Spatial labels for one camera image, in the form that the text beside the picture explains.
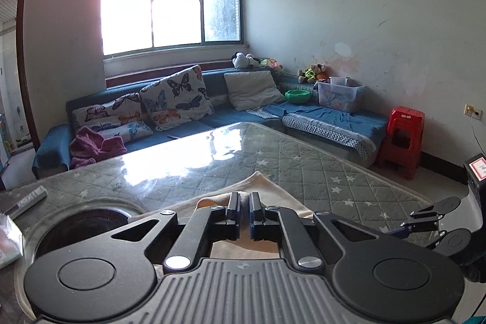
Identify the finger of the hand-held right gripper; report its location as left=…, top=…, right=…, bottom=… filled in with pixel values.
left=409, top=204, right=443, bottom=224
left=383, top=220, right=447, bottom=249

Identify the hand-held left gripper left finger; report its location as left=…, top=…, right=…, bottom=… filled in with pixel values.
left=110, top=191, right=241, bottom=275

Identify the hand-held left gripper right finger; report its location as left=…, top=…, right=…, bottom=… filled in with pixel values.
left=248, top=191, right=380, bottom=273

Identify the cream long-sleeved top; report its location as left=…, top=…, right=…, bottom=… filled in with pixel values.
left=142, top=171, right=316, bottom=260

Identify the grey quilted star table cover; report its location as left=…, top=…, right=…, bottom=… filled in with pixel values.
left=0, top=121, right=437, bottom=324

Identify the blue corner sofa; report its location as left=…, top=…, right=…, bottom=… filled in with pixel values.
left=32, top=68, right=390, bottom=180

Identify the red plastic stool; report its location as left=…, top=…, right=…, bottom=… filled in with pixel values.
left=376, top=106, right=425, bottom=180

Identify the checked trim sofa cover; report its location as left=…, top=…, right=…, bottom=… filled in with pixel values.
left=247, top=107, right=380, bottom=161

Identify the grey pillow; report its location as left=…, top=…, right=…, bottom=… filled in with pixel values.
left=224, top=71, right=286, bottom=112

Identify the blue towel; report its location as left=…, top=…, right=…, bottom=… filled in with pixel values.
left=262, top=102, right=388, bottom=137

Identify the green bowl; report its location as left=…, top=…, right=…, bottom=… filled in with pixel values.
left=285, top=89, right=311, bottom=104

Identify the square butterfly print pillow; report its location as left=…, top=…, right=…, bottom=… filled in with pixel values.
left=140, top=65, right=215, bottom=132

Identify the clear plastic storage box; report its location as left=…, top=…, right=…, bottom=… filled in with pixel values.
left=313, top=77, right=367, bottom=114

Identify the black built-in hotpot cooker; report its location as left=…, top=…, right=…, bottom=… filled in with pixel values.
left=33, top=207, right=143, bottom=268

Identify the pink and green plush toy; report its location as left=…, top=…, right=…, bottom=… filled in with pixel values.
left=254, top=57, right=283, bottom=71

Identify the panda plush toy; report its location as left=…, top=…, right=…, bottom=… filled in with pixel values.
left=232, top=51, right=254, bottom=70

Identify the brown teddy bear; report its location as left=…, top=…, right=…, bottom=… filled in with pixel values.
left=297, top=63, right=329, bottom=84

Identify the long butterfly print pillow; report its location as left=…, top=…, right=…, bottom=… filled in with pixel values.
left=72, top=92, right=154, bottom=140

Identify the purple garment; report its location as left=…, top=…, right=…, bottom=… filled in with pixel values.
left=69, top=126, right=128, bottom=170

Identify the window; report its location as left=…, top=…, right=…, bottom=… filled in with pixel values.
left=101, top=0, right=244, bottom=57

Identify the grey remote control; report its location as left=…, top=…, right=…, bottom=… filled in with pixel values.
left=0, top=185, right=48, bottom=218

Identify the clear plastic bag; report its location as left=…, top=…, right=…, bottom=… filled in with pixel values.
left=0, top=214, right=25, bottom=269

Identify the black cable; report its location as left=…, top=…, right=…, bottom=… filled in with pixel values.
left=471, top=115, right=486, bottom=158

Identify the dark wooden door frame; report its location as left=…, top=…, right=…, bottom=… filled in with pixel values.
left=0, top=0, right=40, bottom=192

